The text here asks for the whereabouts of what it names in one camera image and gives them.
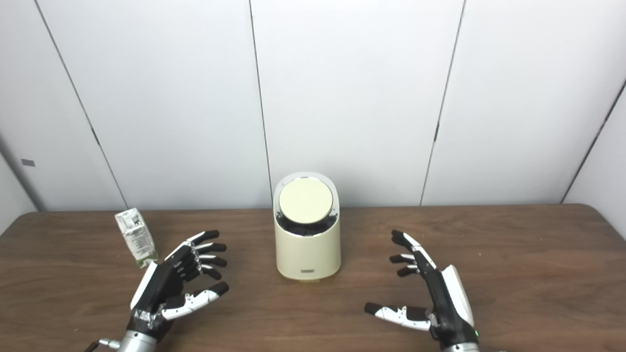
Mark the black bin liner bag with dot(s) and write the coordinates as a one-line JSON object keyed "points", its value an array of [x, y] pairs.
{"points": [[305, 229]]}

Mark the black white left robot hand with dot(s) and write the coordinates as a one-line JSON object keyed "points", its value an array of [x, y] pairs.
{"points": [[161, 286]]}

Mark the cream-colored bin body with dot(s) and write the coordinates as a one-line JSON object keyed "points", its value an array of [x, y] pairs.
{"points": [[308, 254]]}

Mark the grey wall label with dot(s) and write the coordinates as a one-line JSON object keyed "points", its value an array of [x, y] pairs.
{"points": [[28, 162]]}

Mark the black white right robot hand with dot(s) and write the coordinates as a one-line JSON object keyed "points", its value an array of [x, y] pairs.
{"points": [[447, 303]]}

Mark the cream round bin lid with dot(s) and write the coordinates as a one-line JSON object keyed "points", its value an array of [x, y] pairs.
{"points": [[305, 200]]}

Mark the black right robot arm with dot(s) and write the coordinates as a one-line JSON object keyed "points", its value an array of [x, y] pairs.
{"points": [[462, 348]]}

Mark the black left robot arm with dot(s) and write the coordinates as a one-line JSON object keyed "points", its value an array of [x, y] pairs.
{"points": [[137, 343]]}

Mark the white green milk carton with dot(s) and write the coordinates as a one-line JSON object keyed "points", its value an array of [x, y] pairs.
{"points": [[137, 237]]}

